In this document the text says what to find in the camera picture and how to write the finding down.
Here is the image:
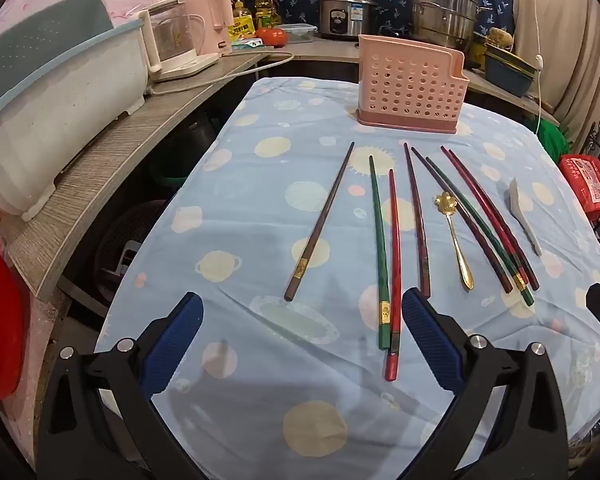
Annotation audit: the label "red chopstick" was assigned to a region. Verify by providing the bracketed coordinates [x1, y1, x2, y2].
[385, 169, 402, 382]
[449, 151, 541, 292]
[440, 146, 528, 286]

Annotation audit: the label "red plastic bag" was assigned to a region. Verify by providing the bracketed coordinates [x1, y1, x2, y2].
[559, 154, 600, 221]

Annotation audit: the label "red plastic basin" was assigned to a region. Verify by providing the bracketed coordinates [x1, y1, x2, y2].
[0, 236, 31, 401]

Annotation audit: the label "white dish tub blue rim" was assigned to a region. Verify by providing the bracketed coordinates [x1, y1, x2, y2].
[0, 19, 148, 223]

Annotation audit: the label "cooking oil bottle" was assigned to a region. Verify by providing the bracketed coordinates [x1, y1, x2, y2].
[254, 0, 283, 31]

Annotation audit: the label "white kettle cord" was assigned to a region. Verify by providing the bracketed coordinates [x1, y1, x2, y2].
[147, 50, 296, 96]

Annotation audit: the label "pink perforated utensil holder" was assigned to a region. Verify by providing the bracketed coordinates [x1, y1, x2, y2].
[356, 34, 471, 134]

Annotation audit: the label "clear food container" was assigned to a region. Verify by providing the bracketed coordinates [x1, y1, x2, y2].
[279, 23, 317, 45]

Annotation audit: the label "brown chopstick gold band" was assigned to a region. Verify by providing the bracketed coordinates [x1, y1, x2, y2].
[284, 141, 356, 303]

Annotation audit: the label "gold flower-shaped spoon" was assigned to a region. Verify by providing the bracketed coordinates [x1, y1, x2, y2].
[433, 192, 476, 291]

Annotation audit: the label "green chopstick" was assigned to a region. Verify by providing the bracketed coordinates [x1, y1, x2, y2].
[425, 156, 535, 306]
[368, 155, 392, 351]

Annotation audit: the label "blue planet-print tablecloth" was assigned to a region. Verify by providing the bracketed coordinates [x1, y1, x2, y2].
[95, 77, 600, 480]

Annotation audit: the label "stainless steel steamer pot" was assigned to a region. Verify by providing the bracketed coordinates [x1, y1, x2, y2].
[410, 0, 481, 53]

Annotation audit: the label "teal perforated strainer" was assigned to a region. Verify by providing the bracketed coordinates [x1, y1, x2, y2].
[0, 0, 115, 121]

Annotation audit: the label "dark red-brown chopstick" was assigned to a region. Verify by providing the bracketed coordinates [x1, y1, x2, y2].
[403, 142, 432, 297]

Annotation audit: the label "grey wood-grain shelf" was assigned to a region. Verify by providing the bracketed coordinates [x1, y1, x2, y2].
[7, 35, 561, 301]

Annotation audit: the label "white rice paddle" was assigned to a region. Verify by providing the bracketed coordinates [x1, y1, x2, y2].
[508, 177, 543, 257]

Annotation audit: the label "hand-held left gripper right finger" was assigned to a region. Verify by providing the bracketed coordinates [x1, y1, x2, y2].
[401, 287, 571, 480]

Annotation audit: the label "green plastic bag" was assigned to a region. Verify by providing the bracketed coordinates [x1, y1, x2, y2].
[537, 119, 571, 161]

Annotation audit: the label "red tomato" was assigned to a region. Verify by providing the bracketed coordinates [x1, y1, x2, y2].
[256, 26, 287, 48]

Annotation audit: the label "yellow sponge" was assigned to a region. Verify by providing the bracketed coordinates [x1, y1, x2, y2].
[487, 27, 515, 50]

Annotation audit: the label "beige curtain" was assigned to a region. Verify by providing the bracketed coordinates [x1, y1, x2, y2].
[512, 0, 600, 141]

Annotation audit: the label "glass kettle white base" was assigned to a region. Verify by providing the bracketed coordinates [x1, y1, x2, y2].
[139, 0, 221, 83]

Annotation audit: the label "stacked blue basins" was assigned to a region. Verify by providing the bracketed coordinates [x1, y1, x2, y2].
[482, 42, 537, 98]

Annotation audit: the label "green white packet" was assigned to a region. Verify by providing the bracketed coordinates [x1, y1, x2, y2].
[231, 37, 270, 52]

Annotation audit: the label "white cable with switch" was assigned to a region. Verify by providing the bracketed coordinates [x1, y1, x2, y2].
[527, 0, 547, 136]

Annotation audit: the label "steel rice cooker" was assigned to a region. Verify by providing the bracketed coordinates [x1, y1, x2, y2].
[318, 0, 379, 41]

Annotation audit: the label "maroon chopstick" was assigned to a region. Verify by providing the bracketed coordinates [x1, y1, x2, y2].
[411, 147, 514, 294]

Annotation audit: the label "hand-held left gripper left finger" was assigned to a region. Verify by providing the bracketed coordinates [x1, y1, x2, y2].
[35, 291, 206, 480]

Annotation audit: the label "pink kitchen appliance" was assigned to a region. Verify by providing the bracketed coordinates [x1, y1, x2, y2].
[177, 0, 235, 57]

